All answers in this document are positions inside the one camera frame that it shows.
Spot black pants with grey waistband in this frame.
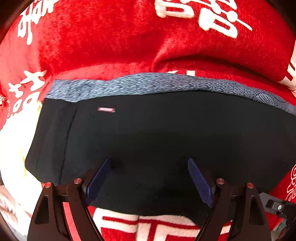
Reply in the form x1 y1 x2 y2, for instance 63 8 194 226
25 73 295 225

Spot red blanket with white characters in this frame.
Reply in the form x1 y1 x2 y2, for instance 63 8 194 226
1 1 295 240

